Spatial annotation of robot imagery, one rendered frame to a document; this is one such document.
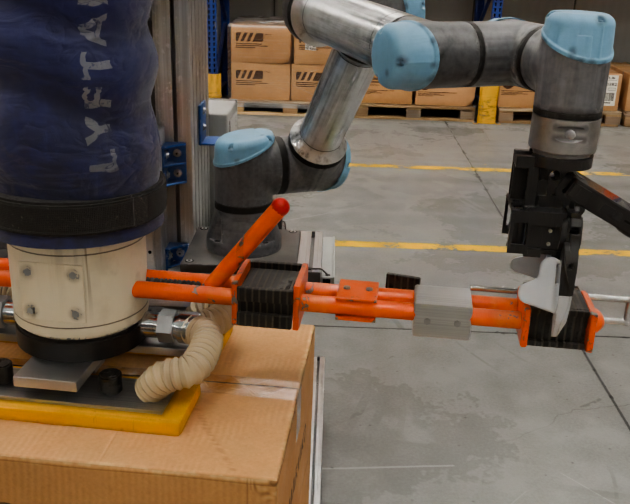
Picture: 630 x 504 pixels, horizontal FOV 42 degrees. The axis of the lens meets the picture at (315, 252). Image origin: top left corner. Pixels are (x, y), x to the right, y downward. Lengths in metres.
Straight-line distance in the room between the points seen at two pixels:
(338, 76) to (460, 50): 0.51
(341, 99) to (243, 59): 6.76
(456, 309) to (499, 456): 1.97
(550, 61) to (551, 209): 0.17
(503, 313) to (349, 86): 0.58
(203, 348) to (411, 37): 0.43
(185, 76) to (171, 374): 0.88
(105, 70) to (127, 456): 0.43
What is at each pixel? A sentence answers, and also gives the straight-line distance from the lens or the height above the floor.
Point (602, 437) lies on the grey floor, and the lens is 3.17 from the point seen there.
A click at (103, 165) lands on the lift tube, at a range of 0.96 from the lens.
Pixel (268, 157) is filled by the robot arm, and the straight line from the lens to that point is 1.59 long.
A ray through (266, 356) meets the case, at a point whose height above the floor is 1.07.
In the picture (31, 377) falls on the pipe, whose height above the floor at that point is 1.12.
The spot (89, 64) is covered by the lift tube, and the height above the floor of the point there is 1.49.
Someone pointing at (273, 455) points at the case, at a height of 1.08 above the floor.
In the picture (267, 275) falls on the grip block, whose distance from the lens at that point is 1.05.
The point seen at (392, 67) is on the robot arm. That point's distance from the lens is 0.93.
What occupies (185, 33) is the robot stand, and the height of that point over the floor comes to 1.44.
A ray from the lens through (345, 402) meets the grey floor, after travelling 3.15.
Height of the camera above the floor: 1.62
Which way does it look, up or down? 21 degrees down
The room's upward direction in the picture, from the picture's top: 2 degrees clockwise
